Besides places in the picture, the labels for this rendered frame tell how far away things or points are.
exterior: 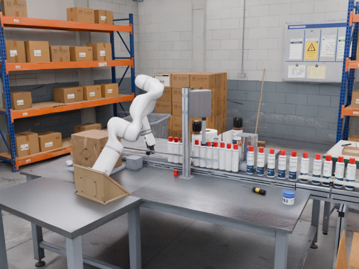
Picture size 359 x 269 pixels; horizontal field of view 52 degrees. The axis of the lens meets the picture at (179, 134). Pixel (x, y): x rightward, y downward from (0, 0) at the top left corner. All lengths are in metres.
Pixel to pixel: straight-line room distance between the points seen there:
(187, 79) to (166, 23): 2.41
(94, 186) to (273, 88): 5.37
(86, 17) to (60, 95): 1.42
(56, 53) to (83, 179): 4.21
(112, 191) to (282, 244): 1.05
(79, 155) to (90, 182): 0.61
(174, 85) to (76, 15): 2.04
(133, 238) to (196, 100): 1.05
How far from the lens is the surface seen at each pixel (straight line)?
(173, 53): 8.33
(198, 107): 2.61
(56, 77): 7.35
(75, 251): 2.13
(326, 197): 2.59
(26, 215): 2.34
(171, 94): 6.53
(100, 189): 2.32
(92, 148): 2.84
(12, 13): 6.01
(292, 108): 7.15
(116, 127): 2.49
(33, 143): 6.23
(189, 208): 2.22
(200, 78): 6.22
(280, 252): 2.16
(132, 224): 2.55
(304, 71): 6.91
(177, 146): 2.87
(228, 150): 2.69
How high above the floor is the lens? 1.73
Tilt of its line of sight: 13 degrees down
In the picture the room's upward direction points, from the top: straight up
